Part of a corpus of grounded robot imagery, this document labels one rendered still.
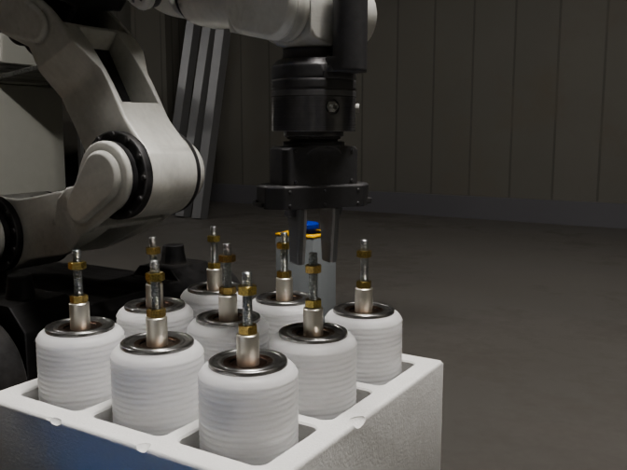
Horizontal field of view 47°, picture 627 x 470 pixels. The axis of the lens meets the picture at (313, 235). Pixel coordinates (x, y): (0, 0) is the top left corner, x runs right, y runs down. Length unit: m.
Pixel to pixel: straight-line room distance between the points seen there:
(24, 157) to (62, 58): 3.53
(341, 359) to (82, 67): 0.70
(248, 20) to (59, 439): 0.47
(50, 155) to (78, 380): 4.12
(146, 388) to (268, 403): 0.14
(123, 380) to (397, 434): 0.31
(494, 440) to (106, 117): 0.80
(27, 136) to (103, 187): 3.64
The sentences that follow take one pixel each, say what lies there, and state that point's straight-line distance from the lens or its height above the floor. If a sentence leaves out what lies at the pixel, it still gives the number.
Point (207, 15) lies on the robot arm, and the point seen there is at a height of 0.60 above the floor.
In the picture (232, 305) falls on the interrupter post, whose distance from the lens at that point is 0.84.
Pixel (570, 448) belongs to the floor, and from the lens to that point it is 1.19.
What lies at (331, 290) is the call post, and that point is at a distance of 1.14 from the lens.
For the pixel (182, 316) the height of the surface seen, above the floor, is 0.24.
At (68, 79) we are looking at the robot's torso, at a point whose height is 0.55.
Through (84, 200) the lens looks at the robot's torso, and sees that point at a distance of 1.20.
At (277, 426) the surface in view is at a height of 0.20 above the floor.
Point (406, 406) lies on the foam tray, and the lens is 0.85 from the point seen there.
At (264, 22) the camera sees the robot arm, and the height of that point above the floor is 0.58.
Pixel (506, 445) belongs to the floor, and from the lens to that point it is 1.17.
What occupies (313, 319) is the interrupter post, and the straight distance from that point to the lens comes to 0.78.
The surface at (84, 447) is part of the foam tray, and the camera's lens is 0.77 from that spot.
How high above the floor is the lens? 0.47
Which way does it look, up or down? 8 degrees down
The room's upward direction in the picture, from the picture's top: straight up
